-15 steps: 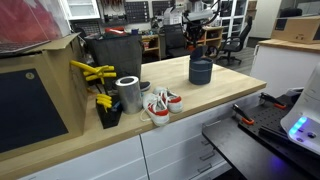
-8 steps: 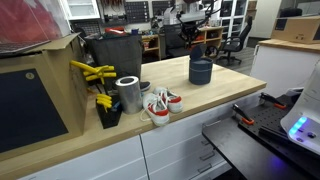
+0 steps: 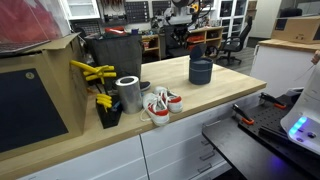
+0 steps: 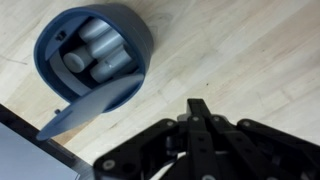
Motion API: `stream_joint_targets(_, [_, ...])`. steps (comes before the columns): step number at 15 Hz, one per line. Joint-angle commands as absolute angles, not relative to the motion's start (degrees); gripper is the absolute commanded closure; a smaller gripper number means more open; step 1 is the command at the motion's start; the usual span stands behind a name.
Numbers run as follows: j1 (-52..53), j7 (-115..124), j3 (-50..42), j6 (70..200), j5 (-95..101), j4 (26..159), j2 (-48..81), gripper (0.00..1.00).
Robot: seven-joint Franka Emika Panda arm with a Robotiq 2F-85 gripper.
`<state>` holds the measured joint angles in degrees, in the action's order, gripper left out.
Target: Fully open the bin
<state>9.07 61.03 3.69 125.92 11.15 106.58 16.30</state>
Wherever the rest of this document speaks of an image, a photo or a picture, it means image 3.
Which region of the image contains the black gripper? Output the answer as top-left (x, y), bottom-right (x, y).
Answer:
top-left (167, 23), bottom-right (196, 55)

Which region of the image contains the blue lidded bin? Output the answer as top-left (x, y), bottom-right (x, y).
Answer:
top-left (188, 43), bottom-right (214, 86)

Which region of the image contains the person hand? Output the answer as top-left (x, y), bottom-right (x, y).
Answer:
top-left (310, 49), bottom-right (320, 66)

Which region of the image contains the wooden shelf unit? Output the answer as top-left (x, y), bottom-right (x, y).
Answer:
top-left (186, 25), bottom-right (225, 58)

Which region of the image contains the small wooden shelf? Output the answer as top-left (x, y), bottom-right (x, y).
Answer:
top-left (141, 33), bottom-right (162, 63)

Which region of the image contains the black office chair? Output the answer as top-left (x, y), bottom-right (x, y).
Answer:
top-left (215, 15), bottom-right (254, 66)

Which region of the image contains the white red sneaker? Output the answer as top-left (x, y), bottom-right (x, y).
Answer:
top-left (139, 92), bottom-right (171, 127)
top-left (152, 85), bottom-right (185, 114)

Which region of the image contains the white glass door cabinet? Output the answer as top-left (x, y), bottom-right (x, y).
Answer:
top-left (216, 0), bottom-right (250, 28)

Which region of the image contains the black shoe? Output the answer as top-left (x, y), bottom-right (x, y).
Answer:
top-left (139, 80), bottom-right (152, 92)

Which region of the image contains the tool pegboard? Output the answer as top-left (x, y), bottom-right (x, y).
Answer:
top-left (99, 0), bottom-right (174, 24)

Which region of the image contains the grey fabric bag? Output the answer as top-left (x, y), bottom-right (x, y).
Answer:
top-left (85, 32), bottom-right (144, 92)

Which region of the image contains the silver metal cylinder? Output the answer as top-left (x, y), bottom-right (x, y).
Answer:
top-left (114, 75), bottom-right (144, 115)

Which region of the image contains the orange black clamp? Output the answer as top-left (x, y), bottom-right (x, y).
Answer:
top-left (231, 103), bottom-right (256, 126)
top-left (258, 92), bottom-right (288, 111)

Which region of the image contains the white counter with wood top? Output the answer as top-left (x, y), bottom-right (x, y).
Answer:
top-left (249, 38), bottom-right (320, 98)

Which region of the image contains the black holder with yellow tools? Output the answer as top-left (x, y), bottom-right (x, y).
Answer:
top-left (95, 93), bottom-right (124, 130)

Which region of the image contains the white drawer cabinet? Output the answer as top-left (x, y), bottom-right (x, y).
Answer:
top-left (16, 89), bottom-right (268, 180)

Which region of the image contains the brown cardboard box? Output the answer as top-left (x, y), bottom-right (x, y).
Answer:
top-left (270, 15), bottom-right (320, 45)

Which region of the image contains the large cardboard box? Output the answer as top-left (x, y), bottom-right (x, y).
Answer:
top-left (0, 32), bottom-right (89, 163)

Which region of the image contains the white wall cabinet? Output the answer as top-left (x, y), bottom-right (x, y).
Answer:
top-left (60, 0), bottom-right (101, 21)

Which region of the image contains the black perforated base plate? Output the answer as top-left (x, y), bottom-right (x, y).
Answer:
top-left (201, 93), bottom-right (320, 180)

